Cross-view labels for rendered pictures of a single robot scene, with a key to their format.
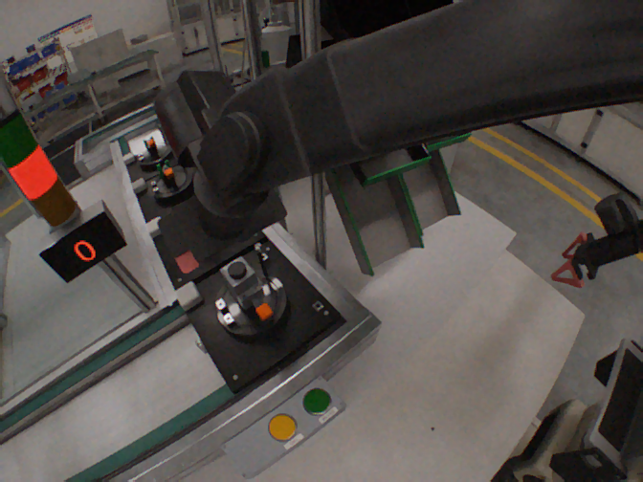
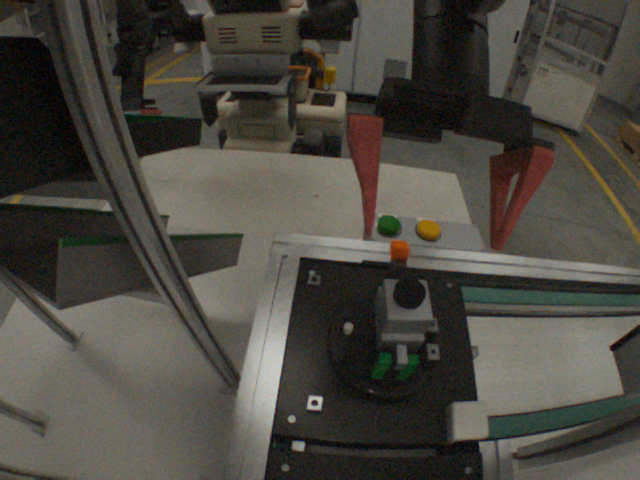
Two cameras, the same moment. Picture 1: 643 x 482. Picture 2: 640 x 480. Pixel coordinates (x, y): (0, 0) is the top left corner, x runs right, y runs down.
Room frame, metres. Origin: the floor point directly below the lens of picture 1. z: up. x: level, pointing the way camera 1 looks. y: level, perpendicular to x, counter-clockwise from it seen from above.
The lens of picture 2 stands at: (0.43, 0.17, 1.33)
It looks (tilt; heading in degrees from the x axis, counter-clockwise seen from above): 48 degrees down; 220
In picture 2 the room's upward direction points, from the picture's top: 4 degrees clockwise
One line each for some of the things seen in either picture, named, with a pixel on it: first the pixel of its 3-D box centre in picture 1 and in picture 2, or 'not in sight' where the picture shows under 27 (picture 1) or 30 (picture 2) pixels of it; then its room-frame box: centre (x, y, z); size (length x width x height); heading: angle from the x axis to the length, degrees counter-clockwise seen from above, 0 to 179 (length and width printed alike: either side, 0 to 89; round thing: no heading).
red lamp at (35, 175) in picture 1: (33, 172); not in sight; (0.24, 0.36, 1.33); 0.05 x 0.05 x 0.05
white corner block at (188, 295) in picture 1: (189, 297); (464, 423); (0.28, 0.27, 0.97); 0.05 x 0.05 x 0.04; 37
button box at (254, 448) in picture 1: (285, 428); (423, 243); (0.03, 0.07, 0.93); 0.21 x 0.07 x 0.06; 127
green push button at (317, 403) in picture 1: (317, 402); (388, 226); (0.08, 0.02, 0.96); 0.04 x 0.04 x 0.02
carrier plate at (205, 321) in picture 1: (254, 308); (382, 348); (0.26, 0.14, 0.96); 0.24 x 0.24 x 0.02; 37
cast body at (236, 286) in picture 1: (238, 276); (403, 318); (0.27, 0.14, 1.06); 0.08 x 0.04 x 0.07; 40
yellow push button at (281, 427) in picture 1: (282, 427); (428, 231); (0.03, 0.07, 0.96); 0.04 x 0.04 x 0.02
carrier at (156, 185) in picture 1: (168, 176); not in sight; (0.66, 0.44, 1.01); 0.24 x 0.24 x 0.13; 37
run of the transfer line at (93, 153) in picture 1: (267, 78); not in sight; (1.78, 0.29, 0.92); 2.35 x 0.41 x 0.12; 127
